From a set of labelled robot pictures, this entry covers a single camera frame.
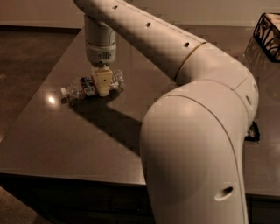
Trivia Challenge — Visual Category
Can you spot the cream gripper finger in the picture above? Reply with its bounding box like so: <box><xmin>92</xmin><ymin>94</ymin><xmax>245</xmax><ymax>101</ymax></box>
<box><xmin>94</xmin><ymin>66</ymin><xmax>113</xmax><ymax>97</ymax></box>

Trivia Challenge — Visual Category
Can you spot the clear plastic water bottle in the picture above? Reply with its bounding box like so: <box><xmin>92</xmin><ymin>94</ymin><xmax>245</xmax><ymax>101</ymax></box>
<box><xmin>61</xmin><ymin>70</ymin><xmax>124</xmax><ymax>101</ymax></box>

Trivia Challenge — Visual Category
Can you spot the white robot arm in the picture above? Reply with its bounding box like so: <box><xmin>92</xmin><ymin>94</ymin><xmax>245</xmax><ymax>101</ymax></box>
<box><xmin>73</xmin><ymin>0</ymin><xmax>259</xmax><ymax>224</ymax></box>

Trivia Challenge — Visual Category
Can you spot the black snack bar wrapper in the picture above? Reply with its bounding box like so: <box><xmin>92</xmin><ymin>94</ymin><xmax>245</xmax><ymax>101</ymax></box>
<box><xmin>245</xmin><ymin>122</ymin><xmax>260</xmax><ymax>142</ymax></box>

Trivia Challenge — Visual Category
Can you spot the black wire basket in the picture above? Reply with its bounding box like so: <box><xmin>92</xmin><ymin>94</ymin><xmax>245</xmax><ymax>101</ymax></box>
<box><xmin>253</xmin><ymin>12</ymin><xmax>280</xmax><ymax>63</ymax></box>

